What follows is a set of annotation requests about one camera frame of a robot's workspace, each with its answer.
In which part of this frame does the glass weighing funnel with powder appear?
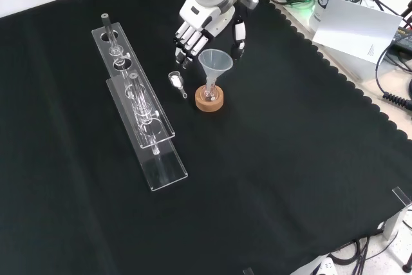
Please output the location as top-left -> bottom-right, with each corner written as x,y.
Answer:
167,70 -> 188,99

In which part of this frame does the black power adapter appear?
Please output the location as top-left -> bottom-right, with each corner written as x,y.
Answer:
391,26 -> 412,51

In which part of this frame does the clear acrylic funnel stand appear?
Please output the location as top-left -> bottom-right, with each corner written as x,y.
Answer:
91,13 -> 189,192

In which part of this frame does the black coiled cable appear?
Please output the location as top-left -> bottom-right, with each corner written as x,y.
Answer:
375,46 -> 412,110

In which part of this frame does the clear bracket with metal clamp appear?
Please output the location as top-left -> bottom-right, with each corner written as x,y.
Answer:
382,186 -> 412,240

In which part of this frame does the white power strip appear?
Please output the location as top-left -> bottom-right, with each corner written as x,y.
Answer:
314,257 -> 335,275

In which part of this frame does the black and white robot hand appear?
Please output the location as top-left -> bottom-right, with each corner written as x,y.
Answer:
174,0 -> 247,70

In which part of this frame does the pale board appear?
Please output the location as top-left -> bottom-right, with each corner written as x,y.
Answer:
312,0 -> 404,65

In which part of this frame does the black cloth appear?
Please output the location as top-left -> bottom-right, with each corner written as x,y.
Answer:
0,0 -> 412,275

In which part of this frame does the cork ring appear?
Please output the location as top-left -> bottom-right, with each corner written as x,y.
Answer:
194,84 -> 225,113

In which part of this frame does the small glass round-bottom flask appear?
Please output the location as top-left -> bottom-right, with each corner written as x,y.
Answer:
201,77 -> 221,102

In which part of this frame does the clear plastic funnel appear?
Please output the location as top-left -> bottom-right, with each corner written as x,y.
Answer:
198,49 -> 233,94

